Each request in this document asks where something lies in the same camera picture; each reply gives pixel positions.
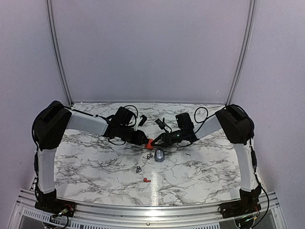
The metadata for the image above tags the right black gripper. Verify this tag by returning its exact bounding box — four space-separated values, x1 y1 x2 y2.
151 129 185 147

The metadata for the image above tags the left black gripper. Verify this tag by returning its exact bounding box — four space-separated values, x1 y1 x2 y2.
118 125 149 146

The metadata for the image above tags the red earbud charging case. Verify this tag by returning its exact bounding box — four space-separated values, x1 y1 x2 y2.
145 138 153 149

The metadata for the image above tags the red earbud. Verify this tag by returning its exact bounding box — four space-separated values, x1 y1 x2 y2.
143 178 151 183

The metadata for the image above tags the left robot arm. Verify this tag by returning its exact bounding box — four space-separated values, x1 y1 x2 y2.
31 101 149 212

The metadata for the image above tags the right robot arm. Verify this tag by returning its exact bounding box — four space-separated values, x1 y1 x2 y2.
150 104 262 214

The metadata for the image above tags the grey blue charging case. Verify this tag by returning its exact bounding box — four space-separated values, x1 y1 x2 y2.
154 149 165 162

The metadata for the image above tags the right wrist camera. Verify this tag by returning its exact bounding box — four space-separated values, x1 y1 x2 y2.
155 118 166 130

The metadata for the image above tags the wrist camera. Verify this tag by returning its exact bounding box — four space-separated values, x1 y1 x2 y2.
155 118 166 130
138 115 147 126

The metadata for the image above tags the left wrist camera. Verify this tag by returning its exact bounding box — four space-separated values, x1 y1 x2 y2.
138 115 147 126

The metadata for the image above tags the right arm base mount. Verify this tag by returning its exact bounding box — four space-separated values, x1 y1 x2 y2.
218 186 262 219

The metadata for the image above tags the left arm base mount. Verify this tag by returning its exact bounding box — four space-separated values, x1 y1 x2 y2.
34 187 76 217

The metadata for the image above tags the right aluminium frame post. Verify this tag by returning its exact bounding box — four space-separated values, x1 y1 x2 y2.
225 0 257 105

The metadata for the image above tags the aluminium frame post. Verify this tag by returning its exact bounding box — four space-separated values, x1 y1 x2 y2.
45 0 73 106
225 0 257 105

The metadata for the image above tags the front aluminium rail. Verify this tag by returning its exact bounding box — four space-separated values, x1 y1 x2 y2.
8 189 287 229

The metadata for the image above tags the left aluminium frame post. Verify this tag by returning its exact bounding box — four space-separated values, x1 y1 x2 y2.
45 0 73 106

